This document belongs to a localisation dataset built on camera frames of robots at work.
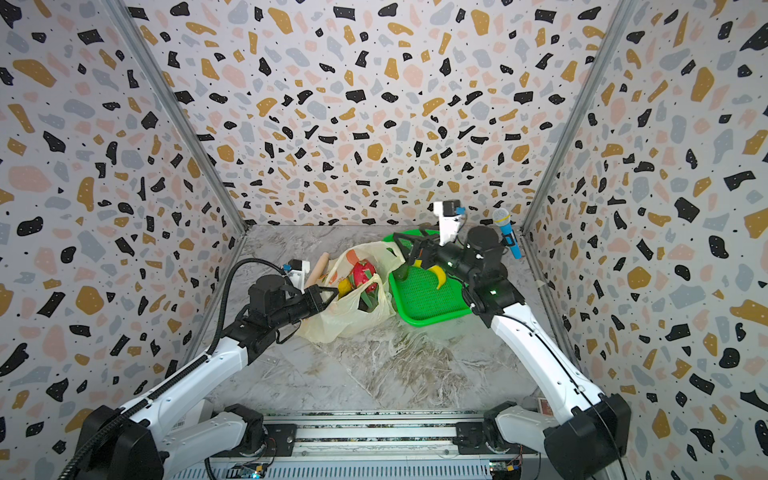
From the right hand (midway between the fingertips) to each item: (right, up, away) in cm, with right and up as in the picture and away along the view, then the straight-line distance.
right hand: (399, 230), depth 65 cm
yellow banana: (+14, -12, +41) cm, 45 cm away
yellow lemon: (-18, -16, +31) cm, 39 cm away
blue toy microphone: (+31, +6, +25) cm, 40 cm away
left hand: (-16, -14, +11) cm, 24 cm away
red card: (+38, -46, +13) cm, 61 cm away
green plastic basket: (+9, -20, +36) cm, 42 cm away
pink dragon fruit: (-13, -11, +31) cm, 36 cm away
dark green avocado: (0, -11, +36) cm, 37 cm away
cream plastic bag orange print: (-14, -21, +9) cm, 27 cm away
